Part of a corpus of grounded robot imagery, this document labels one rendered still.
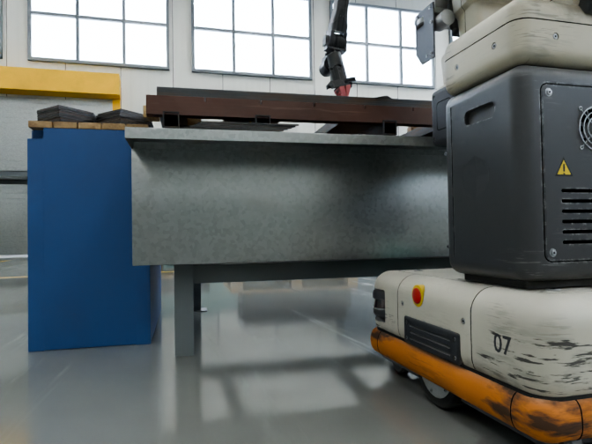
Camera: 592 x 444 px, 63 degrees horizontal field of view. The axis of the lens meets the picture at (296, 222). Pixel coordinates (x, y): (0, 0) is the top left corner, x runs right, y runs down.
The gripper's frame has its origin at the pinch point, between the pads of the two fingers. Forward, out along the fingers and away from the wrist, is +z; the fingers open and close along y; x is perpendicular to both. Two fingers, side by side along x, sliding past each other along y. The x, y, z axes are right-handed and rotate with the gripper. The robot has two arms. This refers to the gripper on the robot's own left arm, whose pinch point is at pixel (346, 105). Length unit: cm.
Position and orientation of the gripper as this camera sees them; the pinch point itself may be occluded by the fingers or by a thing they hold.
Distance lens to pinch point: 186.8
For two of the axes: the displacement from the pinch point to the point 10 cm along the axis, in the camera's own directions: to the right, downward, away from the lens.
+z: 2.5, 9.7, 0.2
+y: -9.4, 2.5, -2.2
